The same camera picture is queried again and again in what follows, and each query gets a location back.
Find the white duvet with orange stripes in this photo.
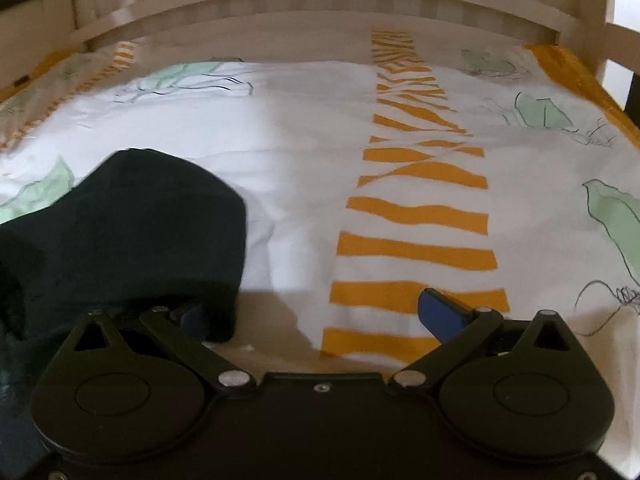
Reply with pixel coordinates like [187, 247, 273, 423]
[1, 30, 639, 479]

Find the cream wooden bed frame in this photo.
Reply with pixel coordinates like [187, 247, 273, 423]
[1, 0, 639, 148]

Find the dark navy garment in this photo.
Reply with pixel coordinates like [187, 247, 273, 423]
[1, 150, 247, 479]

